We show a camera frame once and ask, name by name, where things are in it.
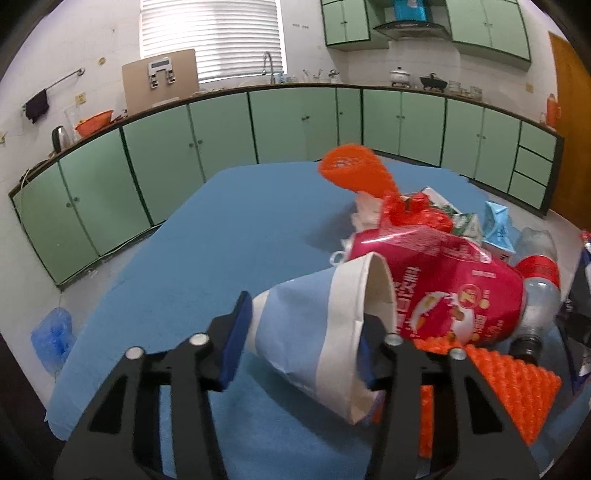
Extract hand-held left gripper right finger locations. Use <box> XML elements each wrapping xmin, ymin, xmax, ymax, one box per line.
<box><xmin>360</xmin><ymin>314</ymin><xmax>541</xmax><ymax>480</ymax></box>

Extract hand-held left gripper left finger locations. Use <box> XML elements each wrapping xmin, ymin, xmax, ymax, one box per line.
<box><xmin>55</xmin><ymin>291</ymin><xmax>254</xmax><ymax>480</ymax></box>

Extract clear plastic bottle red label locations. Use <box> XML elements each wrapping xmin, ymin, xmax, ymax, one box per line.
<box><xmin>505</xmin><ymin>226</ymin><xmax>561</xmax><ymax>365</ymax></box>

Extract blue and white paper cup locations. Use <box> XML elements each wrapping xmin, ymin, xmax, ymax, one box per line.
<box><xmin>252</xmin><ymin>253</ymin><xmax>398</xmax><ymax>425</ymax></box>

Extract red drink can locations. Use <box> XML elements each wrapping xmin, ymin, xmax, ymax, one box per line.
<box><xmin>330</xmin><ymin>228</ymin><xmax>528</xmax><ymax>347</ymax></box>

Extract blue and white drink carton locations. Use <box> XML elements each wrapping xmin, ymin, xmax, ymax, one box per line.
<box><xmin>480</xmin><ymin>202</ymin><xmax>515</xmax><ymax>264</ymax></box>

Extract small orange foam fruit net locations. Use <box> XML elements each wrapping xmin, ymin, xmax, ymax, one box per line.
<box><xmin>318</xmin><ymin>144</ymin><xmax>402</xmax><ymax>199</ymax></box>

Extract large orange foam fruit net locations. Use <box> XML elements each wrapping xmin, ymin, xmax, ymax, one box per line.
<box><xmin>413</xmin><ymin>335</ymin><xmax>561</xmax><ymax>457</ymax></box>

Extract blue tablecloth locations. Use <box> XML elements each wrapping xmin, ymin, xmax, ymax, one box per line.
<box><xmin>46</xmin><ymin>159</ymin><xmax>568</xmax><ymax>480</ymax></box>

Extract green and white milk carton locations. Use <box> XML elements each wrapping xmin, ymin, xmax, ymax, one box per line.
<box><xmin>418</xmin><ymin>186</ymin><xmax>465</xmax><ymax>217</ymax></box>
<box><xmin>450</xmin><ymin>212</ymin><xmax>483</xmax><ymax>241</ymax></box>

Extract blue bag of bottles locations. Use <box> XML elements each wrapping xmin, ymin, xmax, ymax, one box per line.
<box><xmin>31</xmin><ymin>308</ymin><xmax>75</xmax><ymax>374</ymax></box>

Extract wooden door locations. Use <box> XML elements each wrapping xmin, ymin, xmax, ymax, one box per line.
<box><xmin>547</xmin><ymin>31</ymin><xmax>591</xmax><ymax>222</ymax></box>

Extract green lower kitchen cabinets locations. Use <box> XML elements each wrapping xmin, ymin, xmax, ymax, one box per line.
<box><xmin>8</xmin><ymin>85</ymin><xmax>565</xmax><ymax>289</ymax></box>

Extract green kitchen cabinets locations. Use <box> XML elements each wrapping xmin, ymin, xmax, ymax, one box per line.
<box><xmin>8</xmin><ymin>85</ymin><xmax>565</xmax><ymax>289</ymax></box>
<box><xmin>321</xmin><ymin>0</ymin><xmax>532</xmax><ymax>70</ymax></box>

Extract orange plastic basin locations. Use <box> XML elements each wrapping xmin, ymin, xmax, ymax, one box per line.
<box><xmin>74</xmin><ymin>110</ymin><xmax>115</xmax><ymax>137</ymax></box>

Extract steel electric kettle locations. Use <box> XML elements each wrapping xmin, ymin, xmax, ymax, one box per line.
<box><xmin>51</xmin><ymin>126</ymin><xmax>77</xmax><ymax>154</ymax></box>

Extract brown cardboard box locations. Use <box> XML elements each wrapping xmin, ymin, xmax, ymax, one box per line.
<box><xmin>122</xmin><ymin>48</ymin><xmax>200</xmax><ymax>114</ymax></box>

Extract white window blind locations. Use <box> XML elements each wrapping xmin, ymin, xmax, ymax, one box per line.
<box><xmin>140</xmin><ymin>0</ymin><xmax>288</xmax><ymax>84</ymax></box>

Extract dark hanging towel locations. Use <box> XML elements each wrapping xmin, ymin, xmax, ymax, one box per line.
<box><xmin>24</xmin><ymin>90</ymin><xmax>51</xmax><ymax>123</ymax></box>

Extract green upper kitchen cabinets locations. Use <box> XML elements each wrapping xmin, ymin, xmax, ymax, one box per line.
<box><xmin>321</xmin><ymin>0</ymin><xmax>532</xmax><ymax>70</ymax></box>

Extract range hood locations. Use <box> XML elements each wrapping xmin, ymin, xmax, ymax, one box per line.
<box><xmin>373</xmin><ymin>0</ymin><xmax>453</xmax><ymax>40</ymax></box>

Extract metal towel rail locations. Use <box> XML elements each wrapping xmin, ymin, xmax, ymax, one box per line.
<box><xmin>21</xmin><ymin>68</ymin><xmax>86</xmax><ymax>112</ymax></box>

